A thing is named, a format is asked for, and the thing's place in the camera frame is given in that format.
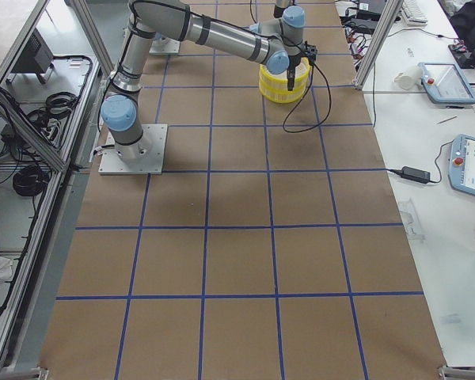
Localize far teach pendant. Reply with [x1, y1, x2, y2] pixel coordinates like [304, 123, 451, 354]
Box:
[418, 63, 475, 106]

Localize black power adapter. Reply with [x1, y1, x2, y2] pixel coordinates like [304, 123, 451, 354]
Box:
[401, 166, 431, 184]

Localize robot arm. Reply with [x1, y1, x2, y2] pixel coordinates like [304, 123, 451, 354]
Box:
[249, 1, 306, 46]
[99, 1, 317, 171]

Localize teach pendant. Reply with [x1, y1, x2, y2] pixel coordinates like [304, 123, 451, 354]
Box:
[418, 63, 475, 106]
[448, 135, 475, 196]

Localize aluminium frame post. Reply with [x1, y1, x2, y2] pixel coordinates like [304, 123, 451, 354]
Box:
[354, 0, 403, 90]

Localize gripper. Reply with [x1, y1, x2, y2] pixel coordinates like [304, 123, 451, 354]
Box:
[285, 40, 317, 91]

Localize clear plastic holder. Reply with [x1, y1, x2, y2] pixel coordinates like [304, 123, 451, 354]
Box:
[397, 199, 425, 241]

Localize black electronics box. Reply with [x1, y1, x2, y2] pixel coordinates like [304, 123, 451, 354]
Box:
[11, 28, 54, 84]

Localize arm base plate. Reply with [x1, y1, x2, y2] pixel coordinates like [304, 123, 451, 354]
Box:
[98, 123, 168, 175]
[149, 34, 181, 55]

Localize yellow steamer layer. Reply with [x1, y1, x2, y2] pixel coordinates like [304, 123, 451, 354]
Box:
[259, 79, 306, 104]
[259, 57, 310, 91]

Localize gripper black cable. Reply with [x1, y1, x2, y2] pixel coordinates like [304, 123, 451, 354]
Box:
[282, 59, 333, 135]

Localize near teach pendant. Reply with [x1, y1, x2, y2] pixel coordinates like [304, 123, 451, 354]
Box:
[448, 135, 475, 196]

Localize coiled black cables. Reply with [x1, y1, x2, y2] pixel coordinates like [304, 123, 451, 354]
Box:
[12, 163, 45, 198]

